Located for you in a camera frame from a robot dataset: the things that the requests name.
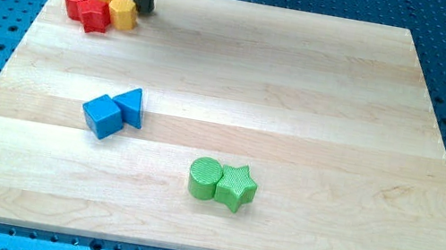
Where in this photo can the yellow hexagon block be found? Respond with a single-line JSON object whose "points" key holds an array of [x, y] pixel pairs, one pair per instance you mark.
{"points": [[123, 14]]}

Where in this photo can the green cylinder block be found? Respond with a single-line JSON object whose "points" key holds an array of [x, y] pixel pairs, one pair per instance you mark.
{"points": [[205, 172]]}

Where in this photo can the green star block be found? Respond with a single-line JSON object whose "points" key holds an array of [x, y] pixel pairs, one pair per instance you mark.
{"points": [[235, 188]]}

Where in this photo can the blue triangle block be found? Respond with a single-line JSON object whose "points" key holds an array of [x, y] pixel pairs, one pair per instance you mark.
{"points": [[130, 104]]}

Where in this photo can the light wooden board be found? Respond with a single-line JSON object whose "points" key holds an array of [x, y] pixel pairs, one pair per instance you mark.
{"points": [[332, 116]]}

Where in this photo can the blue cube block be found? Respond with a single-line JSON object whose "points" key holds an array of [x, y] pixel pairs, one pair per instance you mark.
{"points": [[102, 116]]}

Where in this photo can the red star block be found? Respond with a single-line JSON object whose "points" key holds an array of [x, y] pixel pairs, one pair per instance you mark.
{"points": [[94, 15]]}

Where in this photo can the red cylinder block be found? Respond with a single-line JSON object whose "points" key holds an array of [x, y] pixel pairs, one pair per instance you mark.
{"points": [[74, 1]]}

